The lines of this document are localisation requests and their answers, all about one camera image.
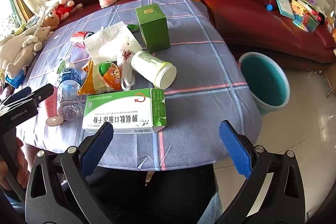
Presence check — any white long plush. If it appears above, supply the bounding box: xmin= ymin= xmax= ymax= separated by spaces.
xmin=0 ymin=30 xmax=27 ymax=75

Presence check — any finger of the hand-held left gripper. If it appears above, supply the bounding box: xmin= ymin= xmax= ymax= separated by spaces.
xmin=28 ymin=84 xmax=55 ymax=109
xmin=0 ymin=87 xmax=32 ymax=110

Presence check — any red drink can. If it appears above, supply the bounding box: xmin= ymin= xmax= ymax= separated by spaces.
xmin=71 ymin=31 xmax=95 ymax=48

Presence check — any person's left hand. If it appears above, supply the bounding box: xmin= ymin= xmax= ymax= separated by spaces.
xmin=16 ymin=137 xmax=31 ymax=188

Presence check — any orange snack wrapper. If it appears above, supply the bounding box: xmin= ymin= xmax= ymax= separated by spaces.
xmin=77 ymin=59 xmax=105 ymax=95

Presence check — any pile of colourful books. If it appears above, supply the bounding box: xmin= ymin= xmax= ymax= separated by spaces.
xmin=290 ymin=0 xmax=322 ymax=33

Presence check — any green yellow toy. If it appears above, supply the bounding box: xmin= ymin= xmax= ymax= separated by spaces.
xmin=14 ymin=17 xmax=36 ymax=34

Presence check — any white green medicine box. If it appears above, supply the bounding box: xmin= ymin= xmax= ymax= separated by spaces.
xmin=82 ymin=88 xmax=167 ymax=134

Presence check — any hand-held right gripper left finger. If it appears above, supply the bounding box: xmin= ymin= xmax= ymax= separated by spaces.
xmin=25 ymin=122 xmax=118 ymax=224

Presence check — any beige bunny plush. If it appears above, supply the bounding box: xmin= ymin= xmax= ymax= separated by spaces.
xmin=5 ymin=27 xmax=53 ymax=76

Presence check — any plaid grey-blue tablecloth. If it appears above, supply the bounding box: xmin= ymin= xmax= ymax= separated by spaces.
xmin=16 ymin=0 xmax=263 ymax=172

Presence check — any teal bucket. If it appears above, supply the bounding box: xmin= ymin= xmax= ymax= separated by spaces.
xmin=238 ymin=51 xmax=290 ymax=116

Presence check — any teal picture book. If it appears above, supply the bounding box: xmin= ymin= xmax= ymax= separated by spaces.
xmin=272 ymin=0 xmax=296 ymax=20

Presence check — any round white lid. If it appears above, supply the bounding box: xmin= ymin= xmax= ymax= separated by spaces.
xmin=45 ymin=116 xmax=64 ymax=127

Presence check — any white paper napkin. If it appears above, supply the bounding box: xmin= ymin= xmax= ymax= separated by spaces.
xmin=83 ymin=21 xmax=143 ymax=63

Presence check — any light blue cloth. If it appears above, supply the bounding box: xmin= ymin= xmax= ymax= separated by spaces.
xmin=210 ymin=191 xmax=223 ymax=224

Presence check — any orange green snack cup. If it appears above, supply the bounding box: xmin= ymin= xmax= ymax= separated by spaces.
xmin=98 ymin=62 xmax=123 ymax=90

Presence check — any clear plastic bag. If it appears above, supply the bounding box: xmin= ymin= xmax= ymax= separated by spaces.
xmin=117 ymin=42 xmax=137 ymax=91

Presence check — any green cardboard box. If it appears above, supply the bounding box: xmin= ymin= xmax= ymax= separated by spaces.
xmin=135 ymin=4 xmax=171 ymax=53

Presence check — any red leather sofa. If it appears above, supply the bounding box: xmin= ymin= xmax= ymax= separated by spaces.
xmin=51 ymin=0 xmax=336 ymax=72

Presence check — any clear plastic water bottle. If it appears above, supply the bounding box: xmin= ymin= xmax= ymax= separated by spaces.
xmin=56 ymin=63 xmax=82 ymax=121

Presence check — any red-dressed plush toy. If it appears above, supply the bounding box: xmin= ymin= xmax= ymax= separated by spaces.
xmin=54 ymin=0 xmax=83 ymax=21

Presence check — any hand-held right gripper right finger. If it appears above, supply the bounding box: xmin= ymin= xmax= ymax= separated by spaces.
xmin=218 ymin=120 xmax=306 ymax=224

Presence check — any brown teddy bear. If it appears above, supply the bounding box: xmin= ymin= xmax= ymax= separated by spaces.
xmin=42 ymin=10 xmax=61 ymax=30

